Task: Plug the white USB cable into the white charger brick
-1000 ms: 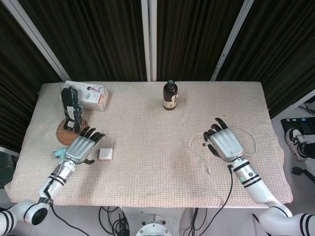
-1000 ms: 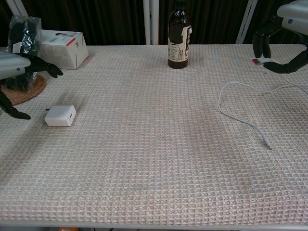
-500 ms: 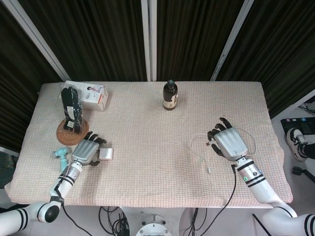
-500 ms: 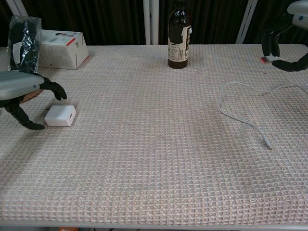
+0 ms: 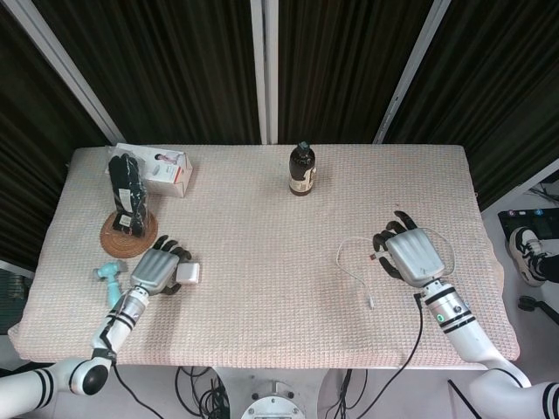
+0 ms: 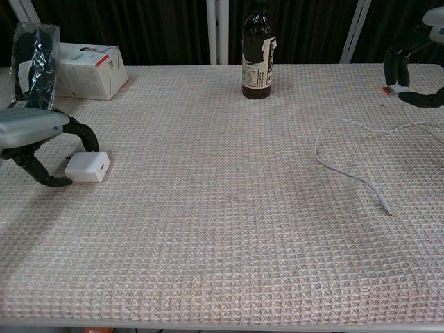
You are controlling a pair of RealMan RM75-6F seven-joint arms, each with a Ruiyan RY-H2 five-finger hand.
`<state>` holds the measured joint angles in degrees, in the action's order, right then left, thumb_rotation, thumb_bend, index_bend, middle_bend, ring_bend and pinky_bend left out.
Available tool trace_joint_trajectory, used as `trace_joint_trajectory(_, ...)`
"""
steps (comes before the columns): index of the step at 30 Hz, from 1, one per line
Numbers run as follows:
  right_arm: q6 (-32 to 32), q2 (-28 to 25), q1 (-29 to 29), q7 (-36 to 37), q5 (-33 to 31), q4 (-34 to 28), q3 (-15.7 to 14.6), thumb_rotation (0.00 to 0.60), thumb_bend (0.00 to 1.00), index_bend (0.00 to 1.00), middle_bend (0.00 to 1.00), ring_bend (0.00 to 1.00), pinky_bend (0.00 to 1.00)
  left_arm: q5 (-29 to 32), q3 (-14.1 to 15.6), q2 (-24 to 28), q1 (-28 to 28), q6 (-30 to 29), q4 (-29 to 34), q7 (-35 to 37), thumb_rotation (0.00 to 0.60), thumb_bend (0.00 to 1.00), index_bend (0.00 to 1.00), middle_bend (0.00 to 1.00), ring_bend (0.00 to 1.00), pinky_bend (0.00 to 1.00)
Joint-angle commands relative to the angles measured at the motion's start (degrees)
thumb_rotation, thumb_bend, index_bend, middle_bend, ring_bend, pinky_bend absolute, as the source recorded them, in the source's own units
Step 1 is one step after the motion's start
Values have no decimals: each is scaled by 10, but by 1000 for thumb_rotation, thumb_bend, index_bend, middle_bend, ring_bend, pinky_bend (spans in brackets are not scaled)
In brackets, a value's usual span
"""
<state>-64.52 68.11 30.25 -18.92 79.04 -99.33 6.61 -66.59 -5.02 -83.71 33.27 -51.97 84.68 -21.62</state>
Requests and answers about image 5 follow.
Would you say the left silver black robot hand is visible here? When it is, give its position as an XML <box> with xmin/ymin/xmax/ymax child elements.
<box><xmin>129</xmin><ymin>235</ymin><xmax>194</xmax><ymax>298</ymax></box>

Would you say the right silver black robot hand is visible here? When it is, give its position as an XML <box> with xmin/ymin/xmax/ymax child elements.
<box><xmin>372</xmin><ymin>210</ymin><xmax>446</xmax><ymax>287</ymax></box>

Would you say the white power adapter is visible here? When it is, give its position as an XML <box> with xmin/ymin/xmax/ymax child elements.
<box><xmin>175</xmin><ymin>261</ymin><xmax>202</xmax><ymax>287</ymax></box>

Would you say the white charging cable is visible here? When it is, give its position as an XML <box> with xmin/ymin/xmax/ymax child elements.
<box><xmin>335</xmin><ymin>226</ymin><xmax>455</xmax><ymax>311</ymax></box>

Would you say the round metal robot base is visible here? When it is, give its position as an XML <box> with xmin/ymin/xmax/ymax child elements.
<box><xmin>240</xmin><ymin>379</ymin><xmax>307</xmax><ymax>419</ymax></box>

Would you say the round woven brown coaster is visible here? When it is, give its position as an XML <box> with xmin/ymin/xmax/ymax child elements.
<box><xmin>99</xmin><ymin>210</ymin><xmax>158</xmax><ymax>258</ymax></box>

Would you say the light blue handheld massager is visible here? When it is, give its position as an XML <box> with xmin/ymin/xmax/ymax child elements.
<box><xmin>92</xmin><ymin>260</ymin><xmax>130</xmax><ymax>309</ymax></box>

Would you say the black item in plastic bag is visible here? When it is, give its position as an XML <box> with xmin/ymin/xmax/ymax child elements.
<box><xmin>107</xmin><ymin>151</ymin><xmax>155</xmax><ymax>239</ymax></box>

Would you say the white cardboard product box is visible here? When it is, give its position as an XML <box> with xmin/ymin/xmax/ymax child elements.
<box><xmin>114</xmin><ymin>142</ymin><xmax>194</xmax><ymax>198</ymax></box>

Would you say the black and white sneaker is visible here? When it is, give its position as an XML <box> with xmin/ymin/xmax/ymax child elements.
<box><xmin>508</xmin><ymin>226</ymin><xmax>550</xmax><ymax>288</ymax></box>

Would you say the pink waffle table cloth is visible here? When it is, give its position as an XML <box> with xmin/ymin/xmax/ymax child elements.
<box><xmin>7</xmin><ymin>145</ymin><xmax>521</xmax><ymax>366</ymax></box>

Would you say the black floor device with buttons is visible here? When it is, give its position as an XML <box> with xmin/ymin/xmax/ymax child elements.
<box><xmin>498</xmin><ymin>208</ymin><xmax>559</xmax><ymax>240</ymax></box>

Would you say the brown glass bottle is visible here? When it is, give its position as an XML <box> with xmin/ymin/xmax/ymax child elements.
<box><xmin>287</xmin><ymin>140</ymin><xmax>317</xmax><ymax>196</ymax></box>

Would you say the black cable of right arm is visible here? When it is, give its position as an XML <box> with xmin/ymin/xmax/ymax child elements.
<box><xmin>362</xmin><ymin>292</ymin><xmax>425</xmax><ymax>419</ymax></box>

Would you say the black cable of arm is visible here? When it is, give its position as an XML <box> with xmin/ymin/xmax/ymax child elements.
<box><xmin>362</xmin><ymin>292</ymin><xmax>425</xmax><ymax>419</ymax></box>
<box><xmin>113</xmin><ymin>361</ymin><xmax>152</xmax><ymax>414</ymax></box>

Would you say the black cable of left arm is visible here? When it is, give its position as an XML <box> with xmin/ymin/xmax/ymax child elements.
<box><xmin>113</xmin><ymin>361</ymin><xmax>152</xmax><ymax>414</ymax></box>

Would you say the white frame post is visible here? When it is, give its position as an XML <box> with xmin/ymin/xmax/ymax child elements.
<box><xmin>8</xmin><ymin>0</ymin><xmax>127</xmax><ymax>148</ymax></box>
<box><xmin>372</xmin><ymin>0</ymin><xmax>452</xmax><ymax>145</ymax></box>
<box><xmin>250</xmin><ymin>0</ymin><xmax>280</xmax><ymax>145</ymax></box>

